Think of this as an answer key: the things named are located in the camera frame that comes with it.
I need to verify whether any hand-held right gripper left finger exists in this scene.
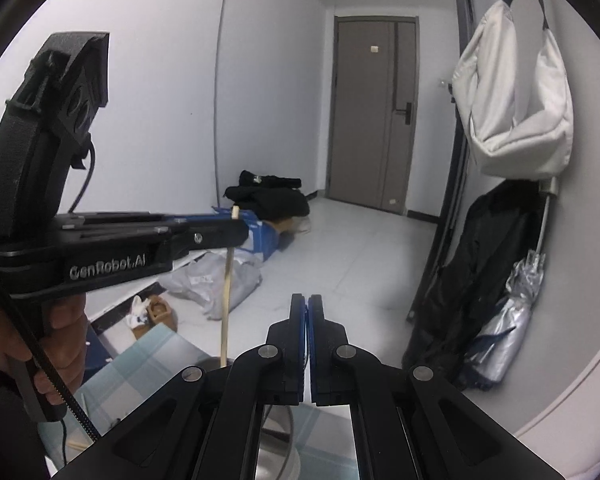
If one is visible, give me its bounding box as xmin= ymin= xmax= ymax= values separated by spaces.
xmin=50 ymin=294 xmax=309 ymax=480

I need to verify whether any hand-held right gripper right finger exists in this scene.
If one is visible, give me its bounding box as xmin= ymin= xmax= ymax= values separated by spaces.
xmin=307 ymin=294 xmax=556 ymax=480

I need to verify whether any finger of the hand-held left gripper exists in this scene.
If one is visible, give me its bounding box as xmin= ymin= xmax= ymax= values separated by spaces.
xmin=57 ymin=212 xmax=249 ymax=262

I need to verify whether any white utensil holder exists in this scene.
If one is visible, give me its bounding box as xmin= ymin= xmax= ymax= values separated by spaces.
xmin=200 ymin=355 xmax=306 ymax=480

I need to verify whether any person's left hand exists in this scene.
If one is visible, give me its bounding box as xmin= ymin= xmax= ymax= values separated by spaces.
xmin=0 ymin=294 xmax=89 ymax=406

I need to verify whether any grey plastic bag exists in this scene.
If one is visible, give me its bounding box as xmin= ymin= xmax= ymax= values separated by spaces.
xmin=159 ymin=252 xmax=264 ymax=321

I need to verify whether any blue cardboard box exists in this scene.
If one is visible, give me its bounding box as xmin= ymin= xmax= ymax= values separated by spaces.
xmin=210 ymin=205 xmax=289 ymax=262

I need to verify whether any pile of black clothes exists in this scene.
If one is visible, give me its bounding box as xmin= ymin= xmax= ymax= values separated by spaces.
xmin=223 ymin=169 xmax=311 ymax=222

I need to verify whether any tan cardboard box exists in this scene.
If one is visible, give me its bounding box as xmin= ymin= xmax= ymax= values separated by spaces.
xmin=269 ymin=216 xmax=312 ymax=235

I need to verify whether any small cardboard box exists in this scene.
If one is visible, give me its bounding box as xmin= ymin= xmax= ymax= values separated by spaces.
xmin=145 ymin=295 xmax=179 ymax=332

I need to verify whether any white crumpled cloth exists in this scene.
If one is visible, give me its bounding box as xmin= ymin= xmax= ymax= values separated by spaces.
xmin=127 ymin=295 xmax=152 ymax=330

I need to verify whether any teal checkered tablecloth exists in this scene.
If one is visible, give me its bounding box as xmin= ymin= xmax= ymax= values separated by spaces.
xmin=37 ymin=330 xmax=361 ymax=480

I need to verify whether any black hanging jacket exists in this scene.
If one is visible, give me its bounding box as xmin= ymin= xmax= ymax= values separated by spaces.
xmin=401 ymin=179 xmax=547 ymax=392

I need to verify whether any grey-brown door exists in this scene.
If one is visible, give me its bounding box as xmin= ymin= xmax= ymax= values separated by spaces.
xmin=326 ymin=15 xmax=422 ymax=214

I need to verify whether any silver folded umbrella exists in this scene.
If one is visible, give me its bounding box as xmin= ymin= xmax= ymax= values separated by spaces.
xmin=466 ymin=177 xmax=562 ymax=392

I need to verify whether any white hanging bag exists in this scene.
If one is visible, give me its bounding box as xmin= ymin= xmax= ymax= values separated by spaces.
xmin=451 ymin=0 xmax=576 ymax=179

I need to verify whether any thin black cable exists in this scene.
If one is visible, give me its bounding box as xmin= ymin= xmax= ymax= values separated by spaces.
xmin=69 ymin=141 xmax=99 ymax=214

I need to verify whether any black braided cable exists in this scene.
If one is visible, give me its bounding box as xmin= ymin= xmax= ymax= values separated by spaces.
xmin=0 ymin=260 xmax=102 ymax=443

